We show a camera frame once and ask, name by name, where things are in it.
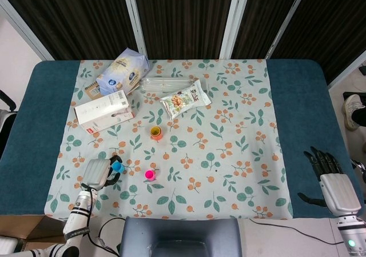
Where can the white sneaker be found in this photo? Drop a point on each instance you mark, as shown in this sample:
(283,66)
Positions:
(351,111)

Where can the brown cardboard box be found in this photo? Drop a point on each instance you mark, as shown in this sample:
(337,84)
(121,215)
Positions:
(37,228)

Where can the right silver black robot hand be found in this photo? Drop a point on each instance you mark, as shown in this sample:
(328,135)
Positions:
(340,192)

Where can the floral fruit print tablecloth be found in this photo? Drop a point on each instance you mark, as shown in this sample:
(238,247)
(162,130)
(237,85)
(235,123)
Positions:
(214,154)

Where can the orange plastic cup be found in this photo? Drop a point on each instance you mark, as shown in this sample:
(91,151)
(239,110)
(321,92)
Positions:
(158,137)

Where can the black trouser leg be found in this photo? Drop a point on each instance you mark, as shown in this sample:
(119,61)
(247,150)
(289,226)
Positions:
(359,114)

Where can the clear plastic tube pack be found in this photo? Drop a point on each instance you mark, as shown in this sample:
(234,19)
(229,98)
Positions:
(166,84)

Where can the blue white paper bag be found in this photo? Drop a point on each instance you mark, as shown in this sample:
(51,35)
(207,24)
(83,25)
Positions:
(123,71)

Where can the dark white-framed folding screen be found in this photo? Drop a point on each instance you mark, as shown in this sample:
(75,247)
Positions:
(183,17)

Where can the grey robot torso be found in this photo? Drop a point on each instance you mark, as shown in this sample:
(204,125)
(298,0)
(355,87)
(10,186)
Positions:
(180,237)

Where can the silver nut snack bag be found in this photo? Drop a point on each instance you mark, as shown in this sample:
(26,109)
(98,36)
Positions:
(186,98)

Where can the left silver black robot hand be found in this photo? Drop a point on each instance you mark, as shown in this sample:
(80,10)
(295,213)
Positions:
(97,172)

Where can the white desk lamp box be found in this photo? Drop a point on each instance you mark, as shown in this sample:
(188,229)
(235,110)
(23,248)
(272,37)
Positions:
(104,111)

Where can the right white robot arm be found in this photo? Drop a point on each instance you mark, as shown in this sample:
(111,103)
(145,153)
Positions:
(349,235)

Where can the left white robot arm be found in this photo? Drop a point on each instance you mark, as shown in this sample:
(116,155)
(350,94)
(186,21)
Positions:
(80,211)

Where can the black office chair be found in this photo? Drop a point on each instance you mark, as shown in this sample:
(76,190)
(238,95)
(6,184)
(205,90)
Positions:
(7,117)

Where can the teal table cover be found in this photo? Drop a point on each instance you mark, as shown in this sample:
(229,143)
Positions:
(34,125)

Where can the light blue plastic cup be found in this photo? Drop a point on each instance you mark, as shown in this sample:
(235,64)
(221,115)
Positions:
(118,168)

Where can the pink plastic cup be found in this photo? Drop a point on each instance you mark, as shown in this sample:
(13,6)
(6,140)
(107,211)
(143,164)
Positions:
(150,175)

